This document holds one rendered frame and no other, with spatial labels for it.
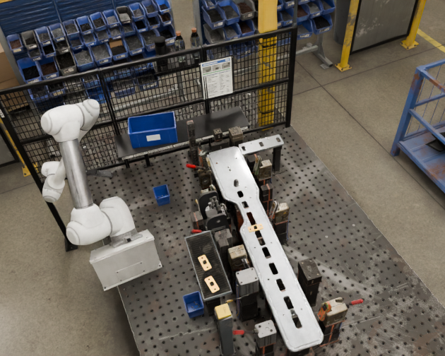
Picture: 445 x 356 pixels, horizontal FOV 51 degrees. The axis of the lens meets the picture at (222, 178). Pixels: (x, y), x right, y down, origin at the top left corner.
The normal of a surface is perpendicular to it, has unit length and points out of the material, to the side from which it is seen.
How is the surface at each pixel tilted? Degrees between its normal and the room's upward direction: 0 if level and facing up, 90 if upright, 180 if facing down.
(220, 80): 90
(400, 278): 0
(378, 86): 0
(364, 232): 0
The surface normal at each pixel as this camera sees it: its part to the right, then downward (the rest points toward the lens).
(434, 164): -0.05, -0.67
